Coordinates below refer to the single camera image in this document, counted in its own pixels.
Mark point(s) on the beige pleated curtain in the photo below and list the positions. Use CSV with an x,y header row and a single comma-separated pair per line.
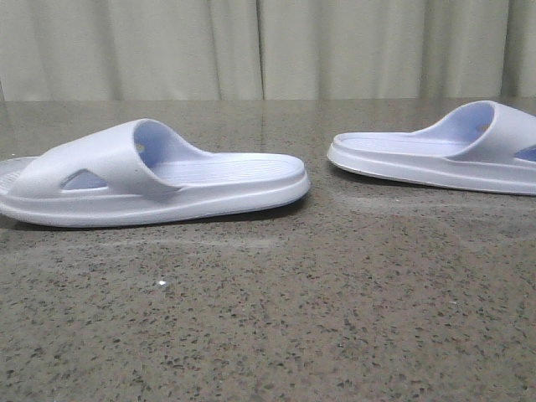
x,y
273,50

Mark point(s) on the light blue slipper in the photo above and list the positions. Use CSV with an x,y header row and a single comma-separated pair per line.
x,y
143,172
483,146

